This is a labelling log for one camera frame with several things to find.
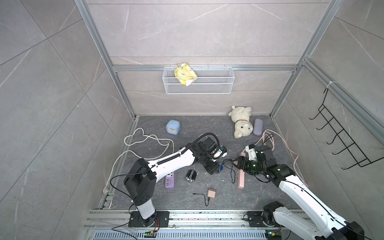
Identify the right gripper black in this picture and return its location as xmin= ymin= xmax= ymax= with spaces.
xmin=230 ymin=155 xmax=265 ymax=175

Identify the black shaver power plug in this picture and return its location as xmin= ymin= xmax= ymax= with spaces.
xmin=186 ymin=170 xmax=197 ymax=183

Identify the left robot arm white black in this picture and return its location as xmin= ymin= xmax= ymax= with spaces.
xmin=123 ymin=133 xmax=223 ymax=227

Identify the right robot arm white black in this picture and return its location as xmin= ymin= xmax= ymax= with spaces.
xmin=234 ymin=145 xmax=365 ymax=240

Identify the pink power strip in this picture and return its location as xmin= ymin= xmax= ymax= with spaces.
xmin=238 ymin=152 xmax=246 ymax=190

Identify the lavender oval case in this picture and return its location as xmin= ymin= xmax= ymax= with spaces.
xmin=253 ymin=119 xmax=264 ymax=136

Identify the light blue alarm clock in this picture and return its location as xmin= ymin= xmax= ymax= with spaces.
xmin=166 ymin=120 xmax=181 ymax=135

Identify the purple power strip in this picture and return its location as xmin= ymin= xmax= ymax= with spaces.
xmin=165 ymin=172 xmax=175 ymax=190

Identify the cream teddy bear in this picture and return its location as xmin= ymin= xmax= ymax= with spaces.
xmin=228 ymin=106 xmax=254 ymax=139

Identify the yellow wet wipes pack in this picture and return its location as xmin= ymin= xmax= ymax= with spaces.
xmin=174 ymin=63 xmax=198 ymax=87

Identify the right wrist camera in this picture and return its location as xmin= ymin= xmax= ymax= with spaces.
xmin=245 ymin=144 xmax=257 ymax=161

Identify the pink power cable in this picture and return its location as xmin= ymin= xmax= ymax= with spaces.
xmin=254 ymin=129 xmax=310 ymax=188

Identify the white wire mesh basket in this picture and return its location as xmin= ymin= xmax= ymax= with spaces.
xmin=163 ymin=67 xmax=235 ymax=95

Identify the black wall hook rack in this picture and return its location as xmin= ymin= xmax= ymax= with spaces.
xmin=309 ymin=88 xmax=384 ymax=170

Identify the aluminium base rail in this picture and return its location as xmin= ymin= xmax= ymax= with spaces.
xmin=79 ymin=209 xmax=300 ymax=240

